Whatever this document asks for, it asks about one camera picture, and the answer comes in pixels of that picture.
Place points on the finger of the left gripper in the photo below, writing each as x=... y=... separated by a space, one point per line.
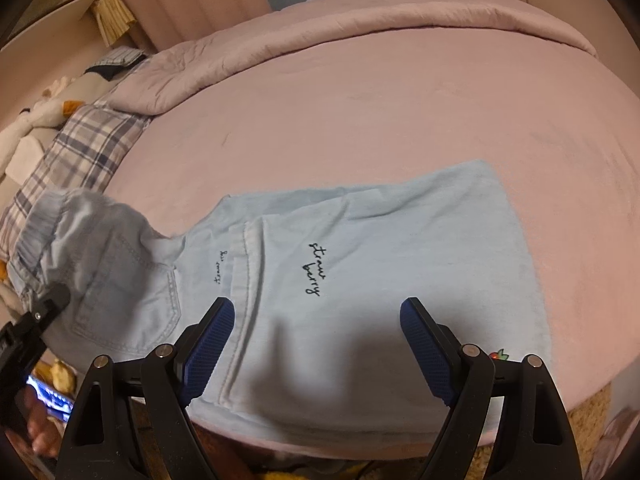
x=50 y=305

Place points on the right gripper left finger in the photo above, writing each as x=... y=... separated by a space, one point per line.
x=101 y=439

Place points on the light blue strawberry pants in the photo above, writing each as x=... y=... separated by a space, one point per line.
x=316 y=362

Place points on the person's left hand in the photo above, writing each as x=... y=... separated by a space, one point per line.
x=44 y=437

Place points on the brown fuzzy rug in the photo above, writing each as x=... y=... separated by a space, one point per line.
x=587 y=422

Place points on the white plush toy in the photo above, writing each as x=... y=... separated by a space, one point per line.
x=24 y=141

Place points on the plaid pillow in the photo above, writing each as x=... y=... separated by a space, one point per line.
x=85 y=153

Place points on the yellow tassel curtain tie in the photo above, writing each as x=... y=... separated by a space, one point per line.
x=114 y=19

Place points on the pink bed sheet mattress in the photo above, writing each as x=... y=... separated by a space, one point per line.
x=559 y=129

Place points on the pink folded quilt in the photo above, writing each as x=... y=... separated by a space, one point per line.
x=172 y=76

